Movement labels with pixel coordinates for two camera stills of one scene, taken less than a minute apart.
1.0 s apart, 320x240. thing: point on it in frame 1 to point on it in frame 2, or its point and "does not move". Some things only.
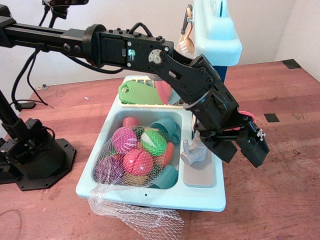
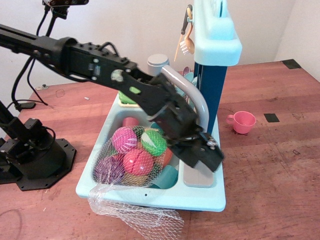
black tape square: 271,117 does not move
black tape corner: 291,63 does not move
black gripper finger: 252,145 to 209,153
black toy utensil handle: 185,22 does not move
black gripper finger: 225,149 to 186,153
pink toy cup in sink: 128,121 does not move
